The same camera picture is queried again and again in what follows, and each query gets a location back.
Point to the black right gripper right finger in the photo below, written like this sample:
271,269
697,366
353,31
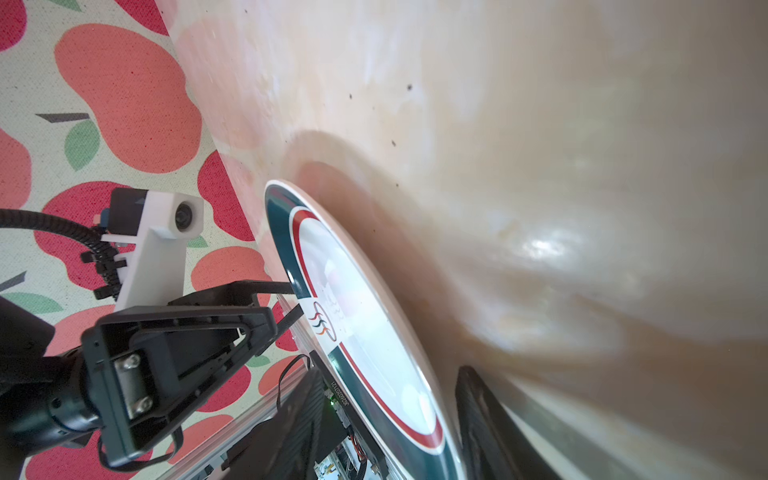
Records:
492,445

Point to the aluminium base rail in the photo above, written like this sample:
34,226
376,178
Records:
345,449

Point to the white plate green rim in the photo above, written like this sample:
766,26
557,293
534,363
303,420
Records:
362,336

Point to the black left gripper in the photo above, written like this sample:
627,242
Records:
137,375

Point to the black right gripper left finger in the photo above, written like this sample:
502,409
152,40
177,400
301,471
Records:
285,446

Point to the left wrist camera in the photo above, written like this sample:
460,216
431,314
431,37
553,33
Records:
159,226

